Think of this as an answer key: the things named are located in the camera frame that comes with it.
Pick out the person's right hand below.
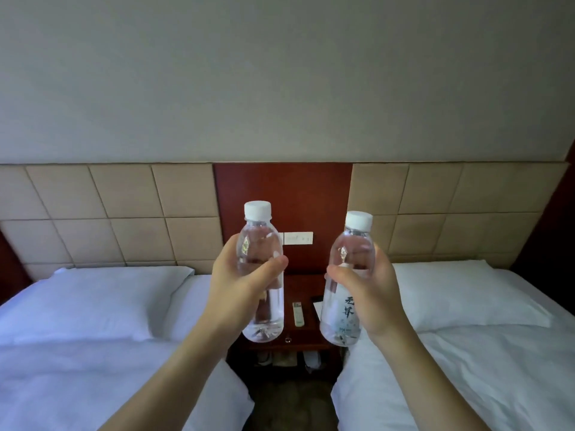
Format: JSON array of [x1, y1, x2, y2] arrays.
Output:
[[325, 245, 416, 341]]

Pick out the person's left hand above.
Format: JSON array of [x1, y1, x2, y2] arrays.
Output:
[[204, 233, 289, 341]]

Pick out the clear water bottle plain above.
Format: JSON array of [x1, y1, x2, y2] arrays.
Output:
[[236, 201, 285, 343]]

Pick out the clear water bottle printed label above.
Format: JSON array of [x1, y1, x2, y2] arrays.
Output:
[[319, 211, 376, 347]]

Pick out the person's right forearm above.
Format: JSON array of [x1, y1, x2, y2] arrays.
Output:
[[372, 324, 492, 431]]

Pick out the person's left forearm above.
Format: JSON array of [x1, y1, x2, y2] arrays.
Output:
[[96, 309, 239, 431]]

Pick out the red-brown wooden nightstand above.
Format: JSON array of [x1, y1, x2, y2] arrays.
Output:
[[227, 274, 344, 377]]

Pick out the white slippers on shelf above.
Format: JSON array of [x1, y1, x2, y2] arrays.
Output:
[[256, 350, 324, 373]]

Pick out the white pillow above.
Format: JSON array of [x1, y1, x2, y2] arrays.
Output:
[[0, 266, 196, 346], [392, 259, 554, 333]]

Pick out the beige padded headboard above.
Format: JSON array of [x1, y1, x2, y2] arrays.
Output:
[[347, 163, 570, 270], [0, 163, 224, 282]]

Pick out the bed with white duvet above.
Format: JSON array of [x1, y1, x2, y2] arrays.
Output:
[[331, 259, 575, 431], [0, 266, 255, 431]]

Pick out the red-brown wooden wall panel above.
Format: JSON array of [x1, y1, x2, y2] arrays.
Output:
[[213, 163, 353, 276]]

